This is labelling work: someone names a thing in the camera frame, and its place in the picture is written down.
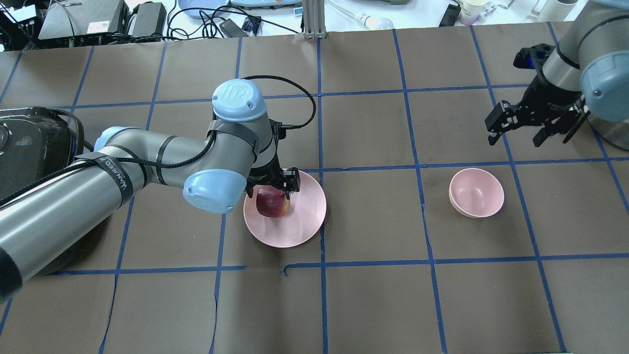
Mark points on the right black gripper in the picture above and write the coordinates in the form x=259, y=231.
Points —
x=546, y=100

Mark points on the black power adapter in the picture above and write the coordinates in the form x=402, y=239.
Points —
x=149, y=20

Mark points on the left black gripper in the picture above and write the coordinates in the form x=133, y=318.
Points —
x=267, y=175

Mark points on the grey electronics box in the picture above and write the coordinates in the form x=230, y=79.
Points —
x=83, y=19

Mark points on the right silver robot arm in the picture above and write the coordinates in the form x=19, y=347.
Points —
x=585, y=74

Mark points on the pink bowl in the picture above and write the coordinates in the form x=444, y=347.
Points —
x=476, y=193

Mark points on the pink plate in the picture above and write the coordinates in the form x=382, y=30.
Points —
x=304, y=218

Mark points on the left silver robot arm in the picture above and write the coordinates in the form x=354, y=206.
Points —
x=46, y=217

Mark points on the aluminium frame post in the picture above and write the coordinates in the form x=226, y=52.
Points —
x=313, y=19

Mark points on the red apple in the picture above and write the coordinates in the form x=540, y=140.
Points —
x=271, y=202

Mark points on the black rice cooker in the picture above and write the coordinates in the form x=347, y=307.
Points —
x=36, y=142

